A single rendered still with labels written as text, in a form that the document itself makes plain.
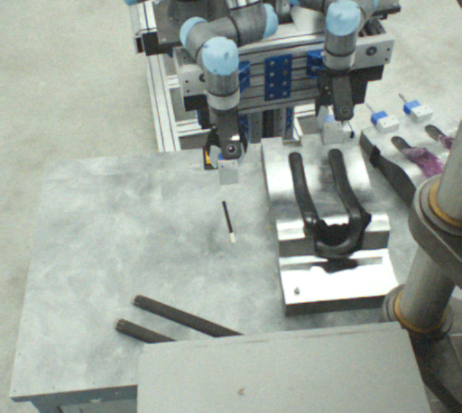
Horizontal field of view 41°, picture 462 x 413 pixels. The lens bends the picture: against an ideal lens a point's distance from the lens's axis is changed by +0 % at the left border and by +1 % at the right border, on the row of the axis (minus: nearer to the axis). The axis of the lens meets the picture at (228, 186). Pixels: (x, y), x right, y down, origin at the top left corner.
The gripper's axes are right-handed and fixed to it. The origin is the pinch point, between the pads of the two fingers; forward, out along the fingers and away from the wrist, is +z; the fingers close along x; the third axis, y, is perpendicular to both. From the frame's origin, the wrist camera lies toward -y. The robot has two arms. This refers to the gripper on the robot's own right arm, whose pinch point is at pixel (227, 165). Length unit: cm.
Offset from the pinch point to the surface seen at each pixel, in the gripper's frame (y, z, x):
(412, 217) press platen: -62, -57, -19
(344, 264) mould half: -26.8, 8.9, -25.2
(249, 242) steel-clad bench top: -13.8, 14.9, -3.9
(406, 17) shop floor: 187, 96, -112
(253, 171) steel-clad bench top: 10.2, 15.0, -7.4
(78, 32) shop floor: 199, 96, 75
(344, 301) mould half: -35.8, 10.3, -23.5
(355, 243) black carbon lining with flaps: -22.2, 7.1, -28.5
